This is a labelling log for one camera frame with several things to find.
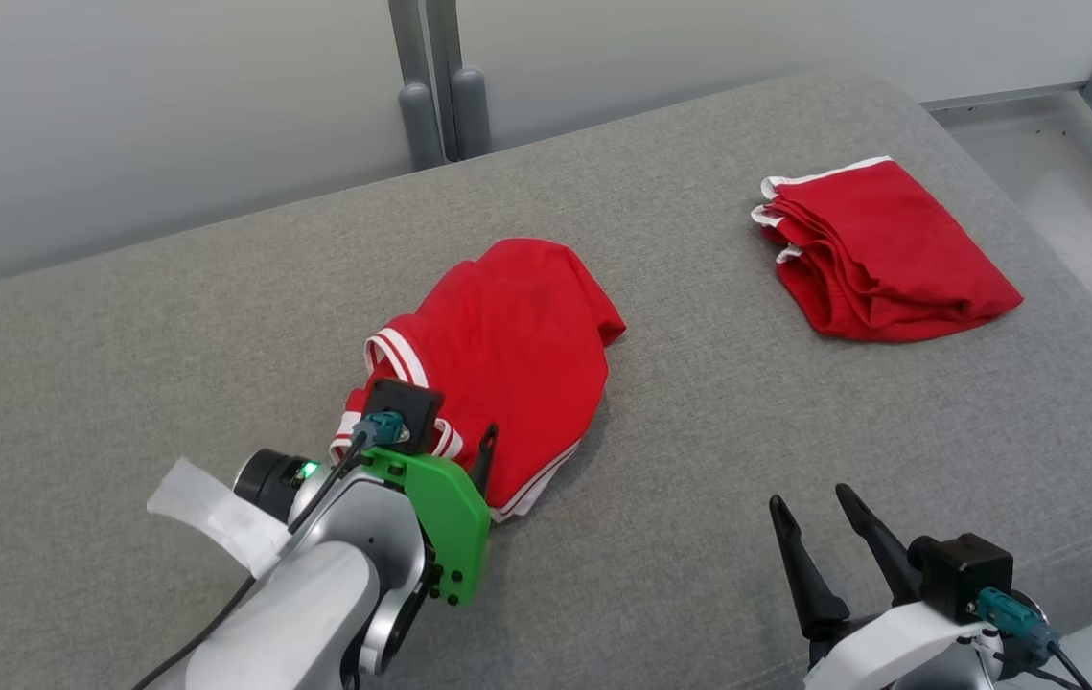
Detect red basketball jersey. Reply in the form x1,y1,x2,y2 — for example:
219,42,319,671
330,238,628,524

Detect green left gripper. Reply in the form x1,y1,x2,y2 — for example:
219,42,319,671
362,423,500,608

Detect red shorts with white stripe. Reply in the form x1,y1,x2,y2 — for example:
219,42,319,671
751,155,1026,344

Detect white tape tag on left cable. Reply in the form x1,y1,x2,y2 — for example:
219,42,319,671
147,457,293,578

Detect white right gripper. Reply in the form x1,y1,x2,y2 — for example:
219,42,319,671
768,483,1003,690

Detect grey metal partition post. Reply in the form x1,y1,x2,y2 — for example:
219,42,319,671
425,0,494,162
387,0,447,173

